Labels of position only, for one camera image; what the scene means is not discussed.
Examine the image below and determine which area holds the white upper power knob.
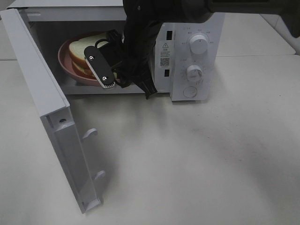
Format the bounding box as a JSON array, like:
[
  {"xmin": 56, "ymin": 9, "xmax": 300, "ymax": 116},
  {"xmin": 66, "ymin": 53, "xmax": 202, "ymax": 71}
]
[{"xmin": 189, "ymin": 34, "xmax": 208, "ymax": 54}]

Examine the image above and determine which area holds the white warning label sticker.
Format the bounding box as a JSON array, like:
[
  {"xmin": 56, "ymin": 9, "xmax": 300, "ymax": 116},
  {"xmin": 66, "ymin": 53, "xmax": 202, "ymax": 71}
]
[{"xmin": 158, "ymin": 41, "xmax": 172, "ymax": 68}]

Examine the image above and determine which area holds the round door release button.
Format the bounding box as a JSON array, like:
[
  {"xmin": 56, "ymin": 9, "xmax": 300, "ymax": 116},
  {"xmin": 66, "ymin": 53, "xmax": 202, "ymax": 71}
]
[{"xmin": 183, "ymin": 86, "xmax": 197, "ymax": 98}]

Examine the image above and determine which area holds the white microwave door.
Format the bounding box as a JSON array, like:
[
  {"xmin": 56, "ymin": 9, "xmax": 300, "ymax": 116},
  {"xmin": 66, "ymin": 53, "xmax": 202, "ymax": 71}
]
[{"xmin": 0, "ymin": 9, "xmax": 102, "ymax": 213}]

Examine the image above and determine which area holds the white lower timer knob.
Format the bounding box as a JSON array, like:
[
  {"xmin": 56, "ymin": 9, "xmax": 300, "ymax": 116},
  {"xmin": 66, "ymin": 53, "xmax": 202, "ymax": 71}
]
[{"xmin": 186, "ymin": 65, "xmax": 203, "ymax": 82}]

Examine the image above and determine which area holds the white microwave oven body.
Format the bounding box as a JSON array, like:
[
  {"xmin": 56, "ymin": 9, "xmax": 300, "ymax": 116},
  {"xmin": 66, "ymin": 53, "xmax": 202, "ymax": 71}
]
[{"xmin": 8, "ymin": 0, "xmax": 225, "ymax": 101}]

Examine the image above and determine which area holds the pink round plate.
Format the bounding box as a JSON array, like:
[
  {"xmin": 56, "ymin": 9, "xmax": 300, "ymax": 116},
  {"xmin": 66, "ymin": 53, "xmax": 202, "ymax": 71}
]
[{"xmin": 57, "ymin": 31, "xmax": 121, "ymax": 87}]

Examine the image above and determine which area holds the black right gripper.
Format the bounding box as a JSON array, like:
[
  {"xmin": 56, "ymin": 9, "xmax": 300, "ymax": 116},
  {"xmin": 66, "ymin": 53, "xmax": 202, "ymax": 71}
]
[{"xmin": 98, "ymin": 21, "xmax": 161, "ymax": 99}]

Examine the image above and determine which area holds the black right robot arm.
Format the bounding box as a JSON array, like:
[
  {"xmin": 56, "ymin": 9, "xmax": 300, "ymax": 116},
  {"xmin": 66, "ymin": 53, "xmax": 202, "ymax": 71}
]
[{"xmin": 112, "ymin": 0, "xmax": 300, "ymax": 94}]

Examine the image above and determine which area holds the white bread top slice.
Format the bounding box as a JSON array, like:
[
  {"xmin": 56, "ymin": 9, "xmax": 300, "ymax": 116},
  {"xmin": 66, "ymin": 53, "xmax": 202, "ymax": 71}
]
[{"xmin": 69, "ymin": 32, "xmax": 107, "ymax": 63}]

